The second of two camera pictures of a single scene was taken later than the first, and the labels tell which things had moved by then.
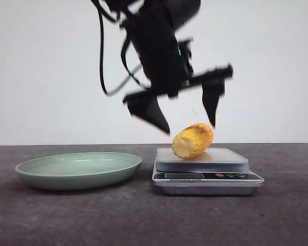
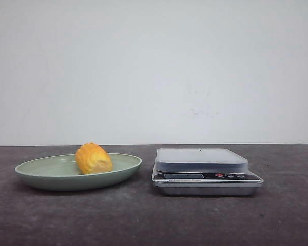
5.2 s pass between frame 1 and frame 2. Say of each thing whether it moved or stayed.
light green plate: stayed
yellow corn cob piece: moved
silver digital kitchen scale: stayed
